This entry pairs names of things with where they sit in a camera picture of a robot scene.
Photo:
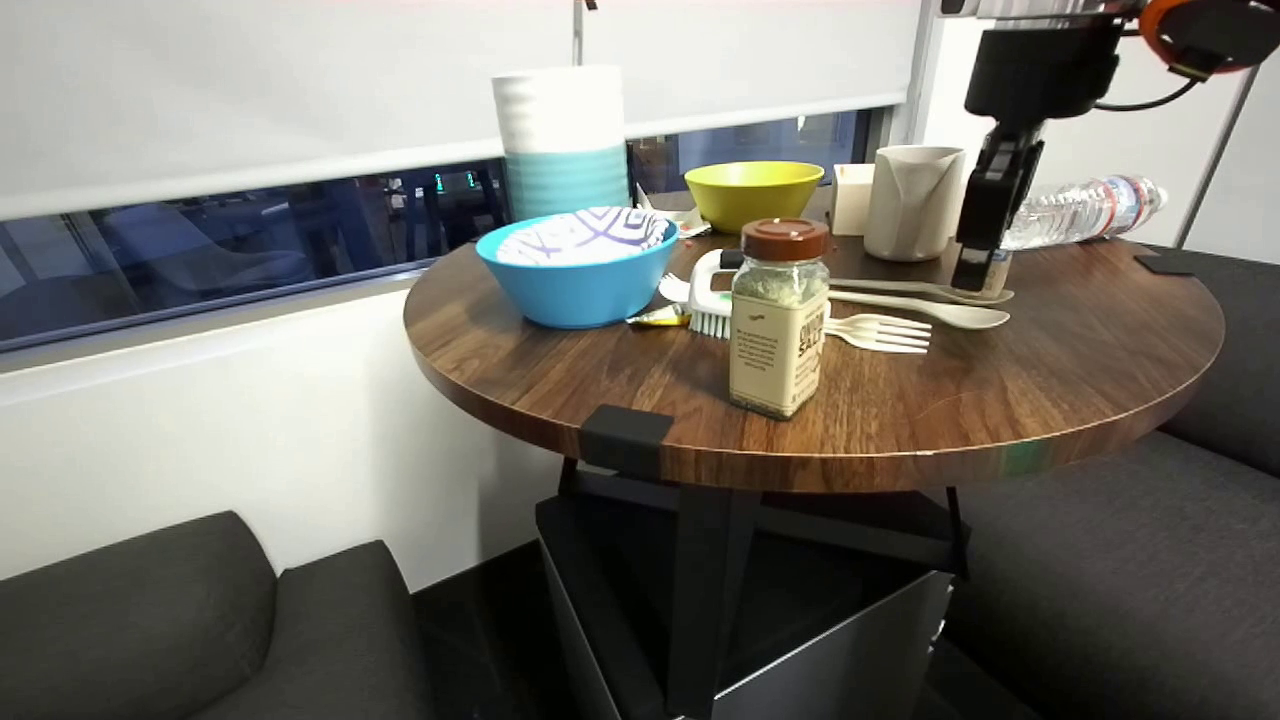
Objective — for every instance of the yellow bowl with beads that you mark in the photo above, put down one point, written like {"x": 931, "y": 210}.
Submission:
{"x": 750, "y": 189}

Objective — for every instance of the round wooden table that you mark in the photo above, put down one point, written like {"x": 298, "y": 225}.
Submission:
{"x": 1093, "y": 358}

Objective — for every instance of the grey metal bin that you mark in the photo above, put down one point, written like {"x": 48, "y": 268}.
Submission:
{"x": 691, "y": 606}

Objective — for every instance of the spice jar red lid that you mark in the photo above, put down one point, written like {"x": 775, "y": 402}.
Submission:
{"x": 776, "y": 314}

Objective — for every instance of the dark grey armchair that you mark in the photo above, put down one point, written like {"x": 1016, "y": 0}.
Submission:
{"x": 198, "y": 626}

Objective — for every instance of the blue bowl with cloth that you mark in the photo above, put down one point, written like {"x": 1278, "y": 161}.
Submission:
{"x": 582, "y": 268}

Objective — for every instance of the clear plastic water bottle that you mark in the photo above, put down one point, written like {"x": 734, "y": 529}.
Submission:
{"x": 1089, "y": 210}

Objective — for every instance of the white dish brush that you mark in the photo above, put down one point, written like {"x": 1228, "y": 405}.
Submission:
{"x": 696, "y": 296}

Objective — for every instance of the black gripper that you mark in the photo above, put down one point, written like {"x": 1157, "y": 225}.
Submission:
{"x": 1025, "y": 71}

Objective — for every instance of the white teal cylinder container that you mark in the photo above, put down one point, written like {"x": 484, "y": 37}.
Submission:
{"x": 560, "y": 137}

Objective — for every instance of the wooden fork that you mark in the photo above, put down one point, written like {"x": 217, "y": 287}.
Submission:
{"x": 881, "y": 335}

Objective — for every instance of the white roller blind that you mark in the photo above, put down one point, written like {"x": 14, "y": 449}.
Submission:
{"x": 114, "y": 103}

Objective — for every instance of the dark grey sofa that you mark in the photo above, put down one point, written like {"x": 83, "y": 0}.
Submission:
{"x": 1145, "y": 587}

